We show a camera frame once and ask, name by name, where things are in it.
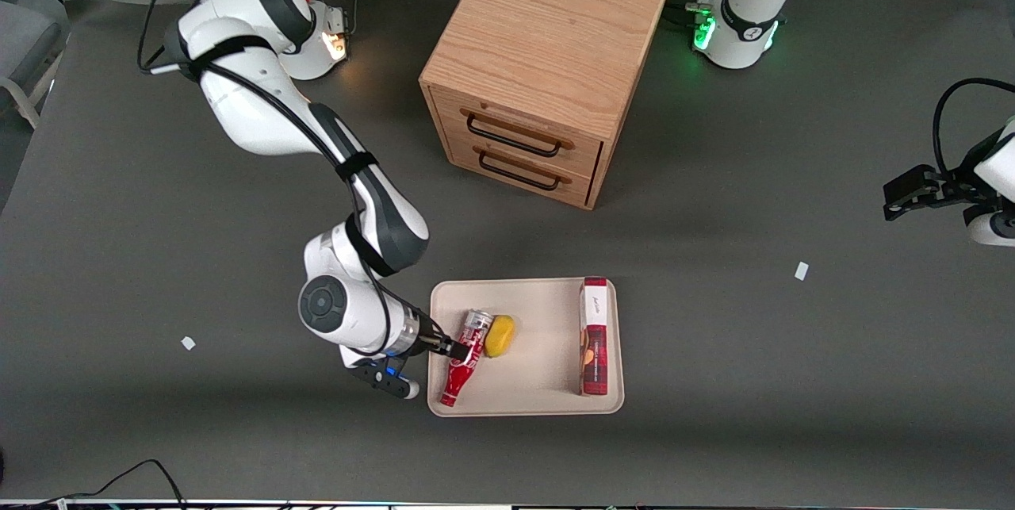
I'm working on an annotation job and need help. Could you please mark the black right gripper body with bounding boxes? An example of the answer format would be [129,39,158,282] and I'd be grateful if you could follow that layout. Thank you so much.
[416,312,459,360]

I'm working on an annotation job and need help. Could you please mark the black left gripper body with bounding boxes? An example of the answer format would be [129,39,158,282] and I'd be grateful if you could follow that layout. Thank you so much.
[934,133,1002,213]

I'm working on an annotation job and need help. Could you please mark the red ketchup bottle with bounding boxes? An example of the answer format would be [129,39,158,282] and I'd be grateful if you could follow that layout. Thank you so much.
[440,309,496,408]

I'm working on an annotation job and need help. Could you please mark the beige plastic tray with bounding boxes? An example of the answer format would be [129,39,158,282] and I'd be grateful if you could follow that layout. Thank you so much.
[427,278,626,419]

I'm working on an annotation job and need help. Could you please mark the yellow lemon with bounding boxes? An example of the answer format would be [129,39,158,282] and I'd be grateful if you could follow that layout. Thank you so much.
[484,314,517,359]

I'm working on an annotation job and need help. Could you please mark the red and white snack box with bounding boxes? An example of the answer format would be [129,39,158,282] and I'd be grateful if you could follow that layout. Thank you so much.
[577,277,611,397]

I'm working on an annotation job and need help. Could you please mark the wooden drawer cabinet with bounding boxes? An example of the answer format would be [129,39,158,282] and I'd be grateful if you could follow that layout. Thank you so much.
[419,0,672,212]

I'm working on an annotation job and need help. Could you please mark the grey chair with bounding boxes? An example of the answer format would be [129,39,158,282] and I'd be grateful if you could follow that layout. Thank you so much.
[0,0,74,132]

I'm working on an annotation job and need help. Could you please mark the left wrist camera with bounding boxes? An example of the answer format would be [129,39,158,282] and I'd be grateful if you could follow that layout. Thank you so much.
[963,205,1015,248]

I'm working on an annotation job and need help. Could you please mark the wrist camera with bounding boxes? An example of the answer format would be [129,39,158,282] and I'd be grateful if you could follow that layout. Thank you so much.
[963,205,1015,248]
[339,345,421,401]

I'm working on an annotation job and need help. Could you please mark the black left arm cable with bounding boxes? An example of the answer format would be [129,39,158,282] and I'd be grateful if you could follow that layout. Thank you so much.
[931,78,1015,178]

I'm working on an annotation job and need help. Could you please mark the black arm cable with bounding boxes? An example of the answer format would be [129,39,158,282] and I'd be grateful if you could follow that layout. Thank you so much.
[931,78,1015,178]
[137,0,397,356]

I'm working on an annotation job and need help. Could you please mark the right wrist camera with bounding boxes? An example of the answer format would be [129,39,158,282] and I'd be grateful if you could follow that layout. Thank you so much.
[339,345,421,401]

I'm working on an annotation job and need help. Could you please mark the black metal drawer handle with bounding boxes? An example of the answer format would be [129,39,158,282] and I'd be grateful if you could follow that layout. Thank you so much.
[460,107,575,159]
[473,145,573,193]

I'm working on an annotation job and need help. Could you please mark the wooden drawer with handle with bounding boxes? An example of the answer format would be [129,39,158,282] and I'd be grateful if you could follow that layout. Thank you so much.
[446,133,598,206]
[431,86,604,178]

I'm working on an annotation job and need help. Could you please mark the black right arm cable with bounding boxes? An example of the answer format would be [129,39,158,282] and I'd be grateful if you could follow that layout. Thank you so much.
[137,0,397,356]

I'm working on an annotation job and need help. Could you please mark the black cable at table edge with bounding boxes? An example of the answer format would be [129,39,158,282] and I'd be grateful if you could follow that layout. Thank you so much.
[0,458,188,510]

